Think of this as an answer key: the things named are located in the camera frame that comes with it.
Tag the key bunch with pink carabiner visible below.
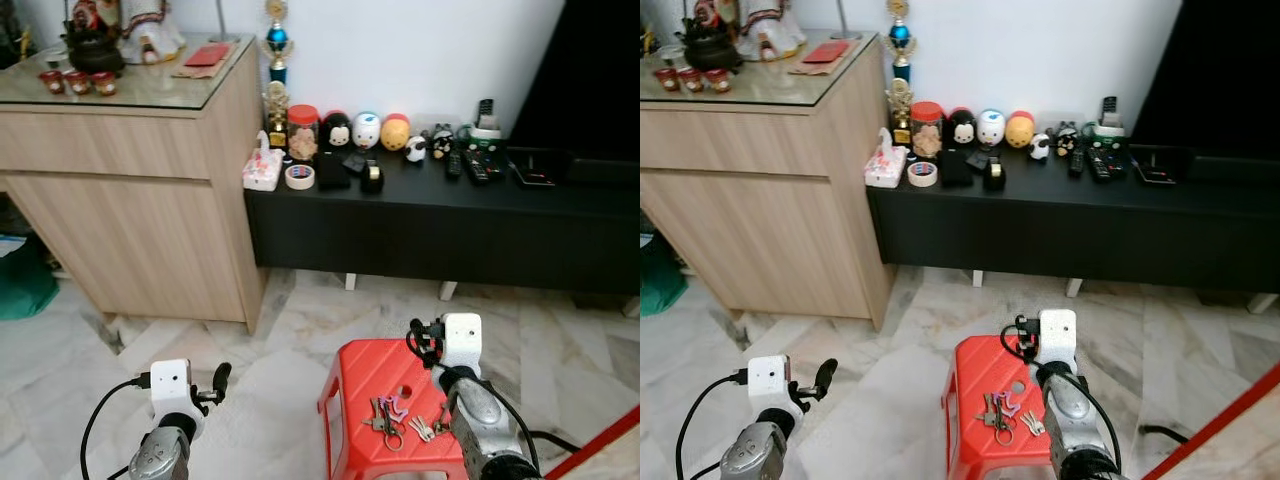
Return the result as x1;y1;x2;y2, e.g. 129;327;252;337
363;393;413;451
975;390;1023;446

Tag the red plastic stool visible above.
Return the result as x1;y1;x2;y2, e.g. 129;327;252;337
318;338;471;480
942;335;1061;480

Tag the black low TV console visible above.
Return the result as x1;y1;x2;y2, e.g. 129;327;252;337
245;148;641;299
866;146;1280;299

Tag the green basket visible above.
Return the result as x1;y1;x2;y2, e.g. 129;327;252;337
640;235;689;319
0;235;59;321

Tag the light wooden cabinet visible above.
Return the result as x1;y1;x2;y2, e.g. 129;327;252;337
640;38;896;331
0;35;269;336

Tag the black box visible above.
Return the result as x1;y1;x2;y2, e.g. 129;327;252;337
314;150;352;192
939;147;974;189

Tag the marble table with red edge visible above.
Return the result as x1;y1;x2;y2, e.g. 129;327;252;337
545;405;641;480
1140;362;1280;480

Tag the black flat tray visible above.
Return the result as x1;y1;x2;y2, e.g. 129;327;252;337
1129;144;1194;187
505;146;572;189

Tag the white pink tissue box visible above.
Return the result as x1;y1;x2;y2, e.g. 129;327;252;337
865;127;910;190
242;130;287;192

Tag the white round plush toy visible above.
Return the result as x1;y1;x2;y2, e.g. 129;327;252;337
352;111;383;151
977;107;1007;149

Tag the green phone holder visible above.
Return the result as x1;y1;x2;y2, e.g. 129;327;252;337
1084;120;1130;150
459;122;507;152

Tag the black round plush toy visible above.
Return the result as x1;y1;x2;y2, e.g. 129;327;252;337
945;107;979;149
320;111;354;152

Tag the red lidded clear jar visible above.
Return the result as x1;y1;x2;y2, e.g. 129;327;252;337
909;100;947;160
286;104;322;164

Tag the black television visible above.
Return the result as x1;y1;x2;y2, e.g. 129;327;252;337
1130;0;1280;161
508;0;641;163

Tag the red packet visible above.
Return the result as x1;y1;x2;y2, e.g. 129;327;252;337
183;43;233;69
803;40;852;66

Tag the blue and gold trophy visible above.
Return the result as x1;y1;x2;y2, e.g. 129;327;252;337
885;0;917;83
261;0;297;87

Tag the metal lamp stand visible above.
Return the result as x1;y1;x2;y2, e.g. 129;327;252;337
829;0;864;42
207;0;242;44

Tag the black incense pot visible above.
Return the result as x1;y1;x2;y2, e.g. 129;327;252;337
680;26;744;74
62;25;127;77

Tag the white robed statue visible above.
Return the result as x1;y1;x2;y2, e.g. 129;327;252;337
738;0;807;61
120;0;187;64

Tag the dark display shelf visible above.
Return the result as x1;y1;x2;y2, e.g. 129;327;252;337
0;0;41;73
640;0;661;61

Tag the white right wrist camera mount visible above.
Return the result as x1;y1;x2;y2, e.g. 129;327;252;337
1036;308;1080;367
440;312;484;371

